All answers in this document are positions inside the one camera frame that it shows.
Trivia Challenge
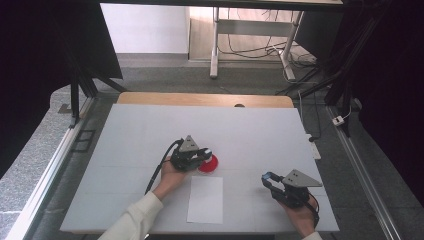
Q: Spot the white desk frame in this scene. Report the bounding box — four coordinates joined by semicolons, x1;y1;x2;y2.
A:
209;6;305;82

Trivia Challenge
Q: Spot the round red ink pad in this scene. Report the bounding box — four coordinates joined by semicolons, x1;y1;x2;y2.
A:
197;153;220;175

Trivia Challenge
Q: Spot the black curtain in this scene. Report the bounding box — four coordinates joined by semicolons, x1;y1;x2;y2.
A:
328;0;424;208
0;0;124;181

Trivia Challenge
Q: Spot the person's left hand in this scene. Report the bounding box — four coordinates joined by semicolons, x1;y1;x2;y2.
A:
152;156;190;202

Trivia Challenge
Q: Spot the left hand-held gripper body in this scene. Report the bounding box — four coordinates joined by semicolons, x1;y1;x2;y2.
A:
169;134;205;173

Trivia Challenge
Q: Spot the white paper sheet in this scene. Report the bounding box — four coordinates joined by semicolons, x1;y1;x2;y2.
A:
186;175;225;225

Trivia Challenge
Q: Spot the large white board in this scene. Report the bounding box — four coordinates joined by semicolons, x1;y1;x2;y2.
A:
59;103;340;234

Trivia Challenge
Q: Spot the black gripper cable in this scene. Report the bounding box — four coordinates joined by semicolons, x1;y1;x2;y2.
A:
143;138;185;196
307;192;321;229

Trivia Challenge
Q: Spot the tangle of floor cables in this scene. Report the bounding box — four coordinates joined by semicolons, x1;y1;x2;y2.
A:
218;8;318;69

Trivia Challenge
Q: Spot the person's right hand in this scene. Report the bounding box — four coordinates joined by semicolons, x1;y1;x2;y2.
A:
279;194;320;238

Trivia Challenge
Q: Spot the wooden table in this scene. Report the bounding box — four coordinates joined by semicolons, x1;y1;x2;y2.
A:
116;91;295;109

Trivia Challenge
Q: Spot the aluminium rail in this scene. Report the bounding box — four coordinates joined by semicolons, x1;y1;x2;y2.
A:
4;95;98;240
325;105;403;240

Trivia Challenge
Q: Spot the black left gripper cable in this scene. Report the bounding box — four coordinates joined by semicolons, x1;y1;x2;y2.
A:
143;138;185;196

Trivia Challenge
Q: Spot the black power cable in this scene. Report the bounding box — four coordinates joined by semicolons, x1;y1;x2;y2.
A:
297;89;323;143

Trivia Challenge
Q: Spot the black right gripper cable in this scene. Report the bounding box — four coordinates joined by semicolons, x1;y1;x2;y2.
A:
307;192;321;229

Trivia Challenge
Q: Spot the black metal stand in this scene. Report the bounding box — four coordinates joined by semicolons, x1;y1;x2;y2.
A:
275;0;388;138
64;49;128;130

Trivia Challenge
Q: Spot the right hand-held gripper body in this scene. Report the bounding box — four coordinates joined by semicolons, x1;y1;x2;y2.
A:
270;168;324;210

